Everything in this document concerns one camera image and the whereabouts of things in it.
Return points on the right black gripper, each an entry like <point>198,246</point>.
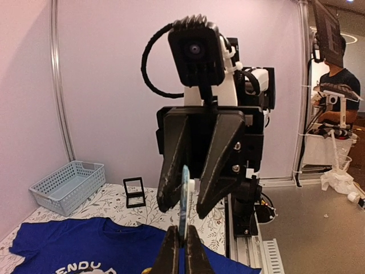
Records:
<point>217,144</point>

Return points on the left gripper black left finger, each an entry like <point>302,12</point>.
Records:
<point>167,261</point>

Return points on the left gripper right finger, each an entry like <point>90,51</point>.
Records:
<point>196,260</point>

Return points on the round light blue brooch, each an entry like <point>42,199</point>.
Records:
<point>187,190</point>

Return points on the black brooch box silver brooch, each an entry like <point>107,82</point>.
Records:
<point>140,195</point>

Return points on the blue printed t-shirt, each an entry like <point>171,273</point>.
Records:
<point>98,245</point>

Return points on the light blue plastic basket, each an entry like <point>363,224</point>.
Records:
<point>64,190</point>

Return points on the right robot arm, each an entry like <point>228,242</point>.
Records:
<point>254,88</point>

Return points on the white storage bin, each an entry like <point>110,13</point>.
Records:
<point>319,151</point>

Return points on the person in dark shirt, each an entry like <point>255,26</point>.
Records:
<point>342,92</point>

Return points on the crumpled white tissue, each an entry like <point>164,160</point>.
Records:
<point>340,181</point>

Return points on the right aluminium frame post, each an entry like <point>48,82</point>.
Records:
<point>57,82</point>

